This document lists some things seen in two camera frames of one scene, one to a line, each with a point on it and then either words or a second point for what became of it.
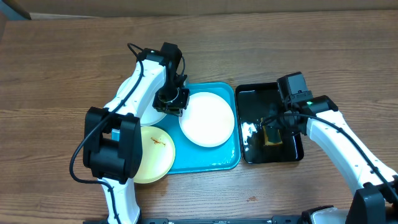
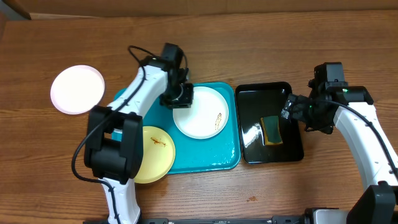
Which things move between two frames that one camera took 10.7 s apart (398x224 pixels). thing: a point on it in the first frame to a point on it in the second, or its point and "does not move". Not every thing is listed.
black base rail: (275, 219) does not move
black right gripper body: (280, 117) to (310, 113)
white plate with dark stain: (148, 115) to (207, 116)
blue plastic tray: (190, 157) does not move
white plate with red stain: (208, 120) to (76, 89)
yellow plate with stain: (158, 155) does not move
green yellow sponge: (272, 136) does not move
